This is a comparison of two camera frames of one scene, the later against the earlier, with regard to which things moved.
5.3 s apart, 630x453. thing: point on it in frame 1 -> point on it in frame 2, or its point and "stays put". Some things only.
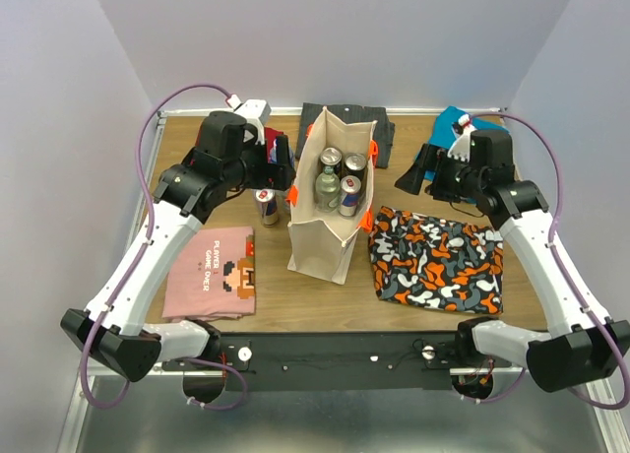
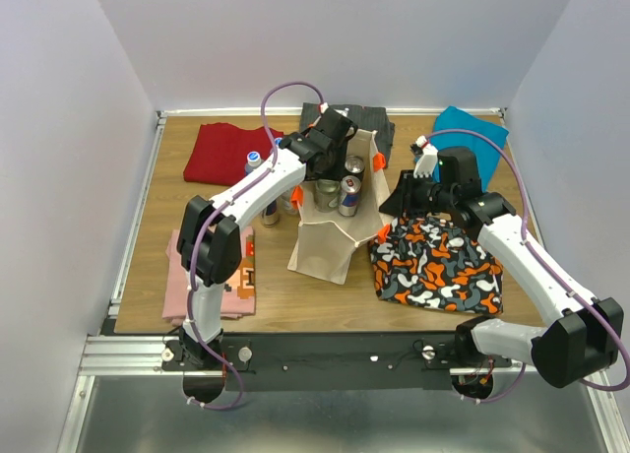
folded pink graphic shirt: x=213 y=277 stays put
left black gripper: x=279 y=175 -> x=338 y=168
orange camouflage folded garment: x=436 y=263 stays put
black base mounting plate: x=336 y=361 stays put
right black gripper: x=433 y=159 -> x=402 y=201
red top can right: x=350 y=186 stays put
